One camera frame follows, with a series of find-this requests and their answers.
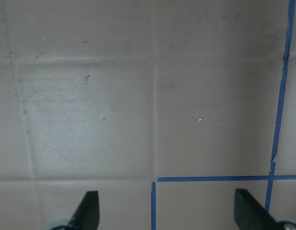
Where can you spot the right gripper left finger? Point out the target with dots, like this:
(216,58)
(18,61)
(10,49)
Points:
(86,215)

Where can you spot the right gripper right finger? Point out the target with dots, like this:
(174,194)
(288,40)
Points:
(250,215)

